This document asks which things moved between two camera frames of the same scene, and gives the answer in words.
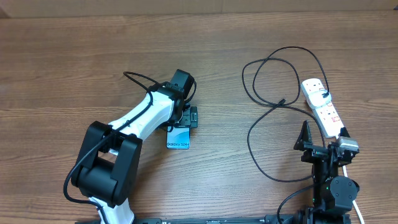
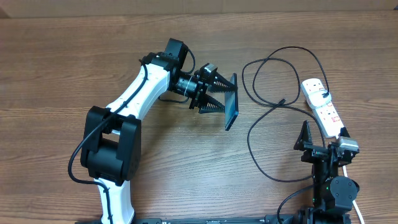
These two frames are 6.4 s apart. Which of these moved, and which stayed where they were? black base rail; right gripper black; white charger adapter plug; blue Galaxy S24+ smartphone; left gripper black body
Moved: left gripper black body; blue Galaxy S24+ smartphone
Stayed: right gripper black; white charger adapter plug; black base rail
